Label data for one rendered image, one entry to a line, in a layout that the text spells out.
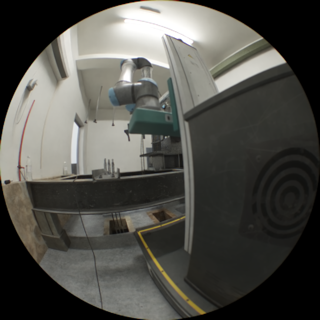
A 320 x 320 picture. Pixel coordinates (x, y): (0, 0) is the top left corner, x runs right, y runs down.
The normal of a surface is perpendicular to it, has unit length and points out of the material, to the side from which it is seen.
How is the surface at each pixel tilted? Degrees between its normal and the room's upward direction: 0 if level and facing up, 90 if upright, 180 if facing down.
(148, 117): 90
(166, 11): 180
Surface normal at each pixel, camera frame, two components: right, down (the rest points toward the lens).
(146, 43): 0.07, 1.00
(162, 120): 0.44, -0.07
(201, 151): -0.90, 0.05
